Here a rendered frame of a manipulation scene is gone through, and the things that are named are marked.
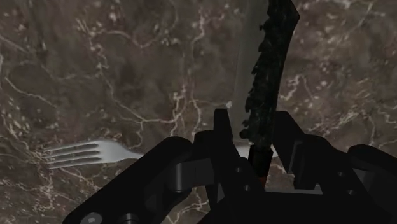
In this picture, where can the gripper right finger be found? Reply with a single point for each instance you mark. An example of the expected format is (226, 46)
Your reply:
(313, 161)

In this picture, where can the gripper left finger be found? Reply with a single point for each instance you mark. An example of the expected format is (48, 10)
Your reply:
(155, 173)

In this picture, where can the silver fork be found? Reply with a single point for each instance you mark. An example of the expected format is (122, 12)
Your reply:
(108, 151)

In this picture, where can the black knife with grey blade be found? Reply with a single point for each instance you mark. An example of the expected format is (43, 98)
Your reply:
(268, 77)

